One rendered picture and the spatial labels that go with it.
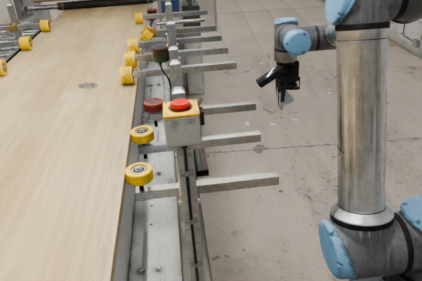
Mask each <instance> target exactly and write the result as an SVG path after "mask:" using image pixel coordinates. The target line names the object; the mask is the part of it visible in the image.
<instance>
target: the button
mask: <svg viewBox="0 0 422 281"><path fill-rule="evenodd" d="M189 106H190V101H189V100H187V99H185V98H179V99H175V100H173V101H172V102H171V103H170V107H171V108H172V109H173V110H185V109H187V108H189Z"/></svg>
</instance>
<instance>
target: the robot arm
mask: <svg viewBox="0 0 422 281"><path fill-rule="evenodd" d="M325 14H326V15H327V16H326V19H327V21H328V23H329V24H325V25H317V26H302V27H299V26H298V24H299V22H298V18H294V17H286V18H278V19H275V21H274V60H275V61H276V64H277V66H276V67H274V68H273V69H272V70H270V71H268V72H267V73H265V74H264V75H263V76H261V77H259V78H258V79H257V80H256V82H257V84H258V85H259V86H260V87H261V88H262V87H263V86H265V85H267V84H268V83H270V82H271V81H273V80H274V79H276V96H277V102H278V107H279V108H280V110H283V106H284V105H286V104H289V103H292V102H293V101H294V98H293V97H291V95H290V94H289V92H288V91H286V90H299V89H300V77H299V61H298V60H297V56H300V55H304V54H305V53H306V52H307V51H322V50H337V157H338V201H337V202H336V203H334V204H333V205H332V206H331V208H330V219H324V220H322V221H321V222H320V224H319V227H318V232H319V237H320V245H321V248H322V252H323V256H324V259H325V261H326V263H327V266H328V268H329V269H330V271H331V273H332V274H333V275H334V276H335V277H336V278H338V279H341V280H344V279H353V280H356V279H359V278H369V277H379V276H380V280H379V281H422V196H410V197H408V198H406V199H405V200H404V201H403V202H402V203H401V205H400V211H398V212H393V210H392V209H391V208H390V207H388V205H387V204H386V141H387V72H388V37H389V29H390V25H391V24H394V23H398V24H408V23H412V22H415V21H417V20H419V19H421V18H422V0H326V1H325ZM297 81H299V87H298V84H297V83H296V82H297Z"/></svg>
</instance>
